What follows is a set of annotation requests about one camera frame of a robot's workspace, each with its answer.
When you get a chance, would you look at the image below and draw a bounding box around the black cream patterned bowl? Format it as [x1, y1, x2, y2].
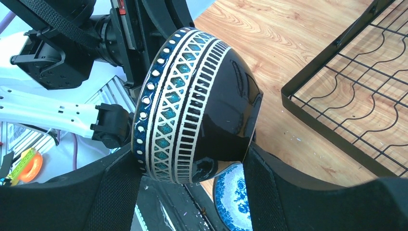
[131, 27, 263, 184]

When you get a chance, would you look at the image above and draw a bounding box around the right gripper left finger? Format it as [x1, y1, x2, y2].
[0, 145, 142, 231]

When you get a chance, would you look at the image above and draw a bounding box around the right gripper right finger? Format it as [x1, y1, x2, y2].
[243, 143, 408, 231]

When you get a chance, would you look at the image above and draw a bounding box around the orange ring toy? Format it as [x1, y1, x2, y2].
[7, 148, 43, 186]

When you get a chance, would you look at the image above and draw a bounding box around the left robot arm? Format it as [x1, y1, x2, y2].
[3, 0, 194, 148]

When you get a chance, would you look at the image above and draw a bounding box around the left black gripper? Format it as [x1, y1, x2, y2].
[92, 0, 194, 89]

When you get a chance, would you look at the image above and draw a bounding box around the black wire dish rack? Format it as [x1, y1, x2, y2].
[281, 0, 408, 177]

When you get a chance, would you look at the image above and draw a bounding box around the blue floral bowl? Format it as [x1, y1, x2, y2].
[213, 164, 253, 231]

